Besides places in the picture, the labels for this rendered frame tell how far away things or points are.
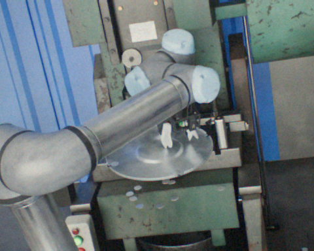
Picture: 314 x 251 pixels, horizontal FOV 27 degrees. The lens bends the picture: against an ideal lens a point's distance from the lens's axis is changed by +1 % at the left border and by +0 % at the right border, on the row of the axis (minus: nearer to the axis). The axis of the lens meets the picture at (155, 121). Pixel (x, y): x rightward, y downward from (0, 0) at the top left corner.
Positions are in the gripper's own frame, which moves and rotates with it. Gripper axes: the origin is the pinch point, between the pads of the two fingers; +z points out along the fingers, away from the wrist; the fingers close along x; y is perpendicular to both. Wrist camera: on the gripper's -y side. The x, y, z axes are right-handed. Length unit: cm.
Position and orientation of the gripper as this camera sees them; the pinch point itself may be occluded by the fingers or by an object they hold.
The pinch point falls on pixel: (176, 138)
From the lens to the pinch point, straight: 172.4
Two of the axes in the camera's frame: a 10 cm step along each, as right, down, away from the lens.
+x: 9.2, -2.9, 2.6
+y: 3.9, 6.3, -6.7
